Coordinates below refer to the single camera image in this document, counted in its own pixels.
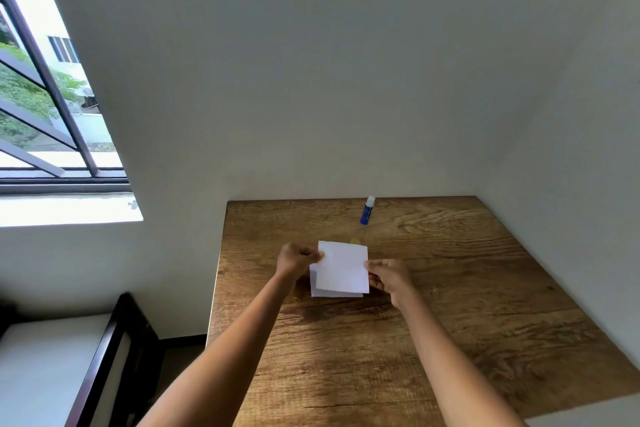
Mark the white paper sheet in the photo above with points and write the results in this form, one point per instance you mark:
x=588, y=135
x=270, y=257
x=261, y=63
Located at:
x=344, y=266
x=314, y=286

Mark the person's left forearm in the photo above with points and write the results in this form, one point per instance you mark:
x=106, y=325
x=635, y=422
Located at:
x=220, y=359

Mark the person's right forearm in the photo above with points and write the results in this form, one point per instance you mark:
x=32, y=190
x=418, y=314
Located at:
x=452, y=366

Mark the dark wooden bed frame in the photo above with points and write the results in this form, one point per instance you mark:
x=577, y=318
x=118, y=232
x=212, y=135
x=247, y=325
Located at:
x=117, y=356

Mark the dark metal window frame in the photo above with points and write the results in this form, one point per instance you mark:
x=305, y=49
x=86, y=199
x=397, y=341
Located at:
x=45, y=91

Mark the white mattress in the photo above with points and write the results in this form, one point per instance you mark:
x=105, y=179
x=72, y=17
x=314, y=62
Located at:
x=45, y=371

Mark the person's right hand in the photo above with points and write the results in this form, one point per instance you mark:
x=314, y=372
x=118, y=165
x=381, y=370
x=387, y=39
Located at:
x=396, y=280

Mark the blue glue stick white cap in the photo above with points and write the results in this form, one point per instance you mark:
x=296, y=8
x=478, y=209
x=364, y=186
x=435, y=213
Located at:
x=367, y=212

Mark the person's right thumb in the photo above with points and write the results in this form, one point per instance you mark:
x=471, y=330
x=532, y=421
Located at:
x=376, y=266

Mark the person's left hand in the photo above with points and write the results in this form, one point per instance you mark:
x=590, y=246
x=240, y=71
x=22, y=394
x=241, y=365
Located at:
x=292, y=260

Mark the person's left thumb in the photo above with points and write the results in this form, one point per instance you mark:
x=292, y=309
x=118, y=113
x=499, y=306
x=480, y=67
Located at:
x=312, y=255

